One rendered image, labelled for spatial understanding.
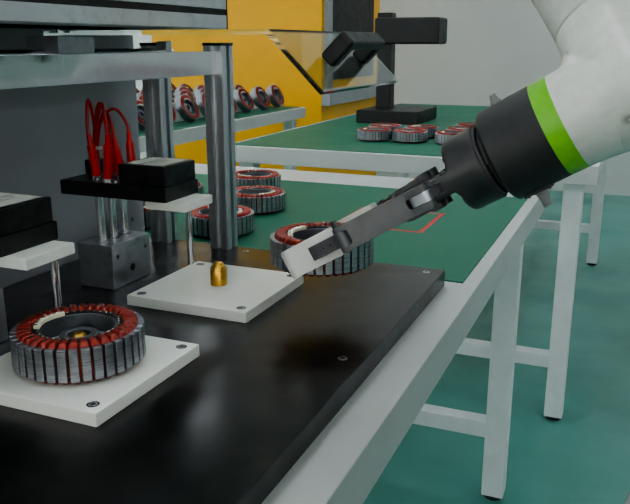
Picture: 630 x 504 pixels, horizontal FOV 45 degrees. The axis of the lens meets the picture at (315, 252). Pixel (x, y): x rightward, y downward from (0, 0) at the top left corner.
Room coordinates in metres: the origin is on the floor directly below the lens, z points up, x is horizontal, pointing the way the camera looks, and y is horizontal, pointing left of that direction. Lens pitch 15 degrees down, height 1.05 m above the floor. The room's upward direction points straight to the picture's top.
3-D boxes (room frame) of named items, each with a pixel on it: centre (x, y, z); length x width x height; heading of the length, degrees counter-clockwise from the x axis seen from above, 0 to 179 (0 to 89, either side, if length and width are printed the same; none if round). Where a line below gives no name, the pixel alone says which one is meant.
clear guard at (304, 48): (0.90, 0.10, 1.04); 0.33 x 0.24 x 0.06; 67
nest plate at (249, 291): (0.84, 0.11, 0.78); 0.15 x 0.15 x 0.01; 67
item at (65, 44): (0.88, 0.28, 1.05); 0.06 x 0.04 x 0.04; 157
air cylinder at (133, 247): (0.90, 0.24, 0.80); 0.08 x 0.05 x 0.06; 157
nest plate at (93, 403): (0.62, 0.21, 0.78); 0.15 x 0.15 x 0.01; 67
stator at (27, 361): (0.62, 0.21, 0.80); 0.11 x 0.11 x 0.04
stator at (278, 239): (0.79, -0.01, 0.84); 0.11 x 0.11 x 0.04
